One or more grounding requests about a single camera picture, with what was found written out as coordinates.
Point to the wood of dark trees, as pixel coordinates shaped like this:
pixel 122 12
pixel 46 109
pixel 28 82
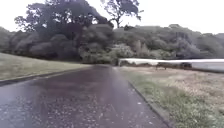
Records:
pixel 100 43

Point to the grass field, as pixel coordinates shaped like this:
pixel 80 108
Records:
pixel 186 96
pixel 26 65

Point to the long white railing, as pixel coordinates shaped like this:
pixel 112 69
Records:
pixel 160 61

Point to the dark kerb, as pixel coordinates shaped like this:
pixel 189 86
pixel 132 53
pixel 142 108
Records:
pixel 26 78
pixel 150 106

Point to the wet grey asphalt road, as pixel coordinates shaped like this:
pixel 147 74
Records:
pixel 83 100

